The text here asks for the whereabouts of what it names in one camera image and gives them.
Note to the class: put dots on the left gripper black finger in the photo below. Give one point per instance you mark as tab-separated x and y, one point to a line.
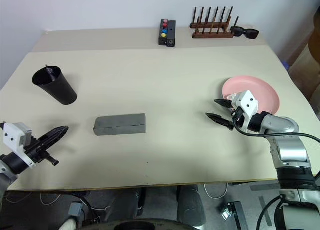
53	132
57	139

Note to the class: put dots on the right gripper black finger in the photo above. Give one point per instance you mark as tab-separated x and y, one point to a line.
225	103
221	120

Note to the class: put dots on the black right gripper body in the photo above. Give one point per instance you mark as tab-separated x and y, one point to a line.
237	117

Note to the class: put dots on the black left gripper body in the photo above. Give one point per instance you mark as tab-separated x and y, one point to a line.
37	149

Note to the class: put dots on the white paper ball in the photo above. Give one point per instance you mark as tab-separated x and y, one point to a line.
234	96

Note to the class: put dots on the pink plate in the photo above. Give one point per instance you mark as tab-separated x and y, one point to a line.
265	89

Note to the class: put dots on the grey ballpoint pen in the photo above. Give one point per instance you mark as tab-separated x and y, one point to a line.
50	71

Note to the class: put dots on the grey glasses case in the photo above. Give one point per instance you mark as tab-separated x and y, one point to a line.
120	124

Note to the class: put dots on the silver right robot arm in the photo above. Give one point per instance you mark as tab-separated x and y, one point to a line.
290	149

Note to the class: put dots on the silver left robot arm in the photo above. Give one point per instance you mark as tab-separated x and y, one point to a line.
6	172

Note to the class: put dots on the black plastic cup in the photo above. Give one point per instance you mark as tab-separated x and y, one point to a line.
60	92

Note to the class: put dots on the brown wooden peg rack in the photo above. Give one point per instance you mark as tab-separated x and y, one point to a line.
212	34

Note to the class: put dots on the small grey box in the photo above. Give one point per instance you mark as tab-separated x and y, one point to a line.
75	209

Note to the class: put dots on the black sunglasses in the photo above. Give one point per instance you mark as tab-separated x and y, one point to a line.
251	32

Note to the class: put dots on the white shoe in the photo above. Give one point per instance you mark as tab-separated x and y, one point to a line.
70	223

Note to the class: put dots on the black box with socket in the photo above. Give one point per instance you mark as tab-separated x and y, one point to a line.
171	34

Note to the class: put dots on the dark rounded shape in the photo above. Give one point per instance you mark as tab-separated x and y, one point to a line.
190	205

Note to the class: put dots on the black box with coloured buttons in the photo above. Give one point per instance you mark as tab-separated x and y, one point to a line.
163	35

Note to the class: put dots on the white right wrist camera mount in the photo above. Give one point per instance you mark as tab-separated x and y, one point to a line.
248	101

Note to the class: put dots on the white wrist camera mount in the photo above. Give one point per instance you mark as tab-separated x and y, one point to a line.
12	134
248	101

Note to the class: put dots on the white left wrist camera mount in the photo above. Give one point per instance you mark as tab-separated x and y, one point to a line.
12	134

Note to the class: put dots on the black metal floor bracket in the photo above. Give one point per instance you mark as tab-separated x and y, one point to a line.
236	210

